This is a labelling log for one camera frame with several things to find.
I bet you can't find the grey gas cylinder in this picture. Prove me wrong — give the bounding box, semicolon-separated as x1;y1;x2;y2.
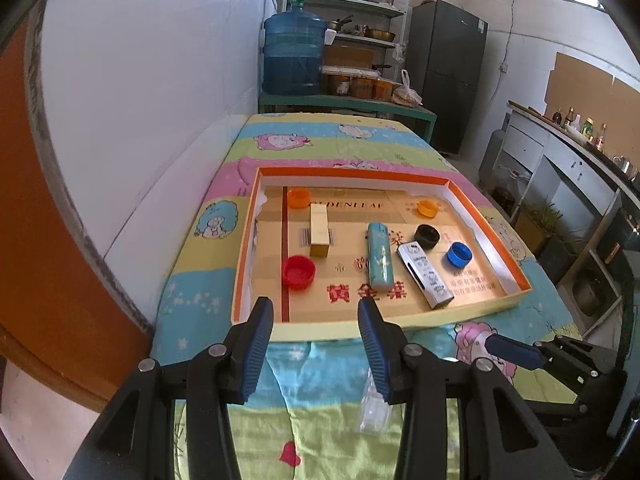
480;129;506;192

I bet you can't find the red bottle cap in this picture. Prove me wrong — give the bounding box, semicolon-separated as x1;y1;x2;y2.
282;255;317;290

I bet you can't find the blue water jug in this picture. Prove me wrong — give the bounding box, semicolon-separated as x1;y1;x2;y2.
261;0;328;96

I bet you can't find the cardboard box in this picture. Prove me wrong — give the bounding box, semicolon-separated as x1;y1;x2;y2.
324;44;376;68

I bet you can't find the dark grey refrigerator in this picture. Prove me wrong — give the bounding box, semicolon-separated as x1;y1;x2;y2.
404;0;488;156

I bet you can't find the clear plastic bag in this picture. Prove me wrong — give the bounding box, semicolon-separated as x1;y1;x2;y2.
359;374;392;434

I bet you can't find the potted green plant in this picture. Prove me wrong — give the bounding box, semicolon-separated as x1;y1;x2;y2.
514;199;565;257

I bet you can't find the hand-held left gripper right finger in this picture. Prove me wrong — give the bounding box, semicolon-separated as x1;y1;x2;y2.
356;298;576;480

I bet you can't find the metal kettle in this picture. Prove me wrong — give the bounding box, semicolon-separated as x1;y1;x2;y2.
612;155;639;182

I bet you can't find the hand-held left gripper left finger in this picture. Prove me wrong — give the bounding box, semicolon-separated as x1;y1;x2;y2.
80;296;275;480

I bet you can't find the metal shelf rack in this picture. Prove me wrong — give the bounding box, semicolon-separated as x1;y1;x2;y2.
277;0;412;86

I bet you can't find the white printed box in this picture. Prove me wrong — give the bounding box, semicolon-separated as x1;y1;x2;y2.
397;241;455;310

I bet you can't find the black bottle cap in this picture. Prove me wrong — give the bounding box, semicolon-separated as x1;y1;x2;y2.
414;224;441;250

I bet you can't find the gold rectangular box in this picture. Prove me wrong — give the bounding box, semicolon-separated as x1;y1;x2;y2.
309;203;332;259

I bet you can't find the grey kitchen counter cabinet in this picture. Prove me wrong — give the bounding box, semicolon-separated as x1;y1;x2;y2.
497;101;640;333

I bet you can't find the plastic bag of bread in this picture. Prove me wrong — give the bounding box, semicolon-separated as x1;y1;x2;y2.
391;69;423;108

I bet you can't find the green low table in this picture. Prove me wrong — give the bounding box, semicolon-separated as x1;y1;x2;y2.
257;91;438;148

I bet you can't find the orange wooden door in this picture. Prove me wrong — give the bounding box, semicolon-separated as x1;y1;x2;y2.
0;10;154;414

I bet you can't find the orange-rimmed cardboard tray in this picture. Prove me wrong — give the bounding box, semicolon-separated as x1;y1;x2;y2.
231;166;533;343

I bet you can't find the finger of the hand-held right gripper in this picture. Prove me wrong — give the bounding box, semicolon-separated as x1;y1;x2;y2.
550;335;621;372
484;334;601;397

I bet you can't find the cartoon printed blanket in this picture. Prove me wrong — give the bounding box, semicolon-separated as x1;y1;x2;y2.
150;112;585;480

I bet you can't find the wall power cable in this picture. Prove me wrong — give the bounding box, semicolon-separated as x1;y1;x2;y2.
499;0;519;73

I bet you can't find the blue bottle cap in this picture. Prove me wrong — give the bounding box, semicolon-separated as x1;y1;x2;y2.
446;242;473;268

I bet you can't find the teal floral case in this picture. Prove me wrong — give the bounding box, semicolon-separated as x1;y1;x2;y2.
367;222;395;291

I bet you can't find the cardboard sheet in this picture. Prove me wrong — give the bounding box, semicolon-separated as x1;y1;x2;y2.
544;51;640;127

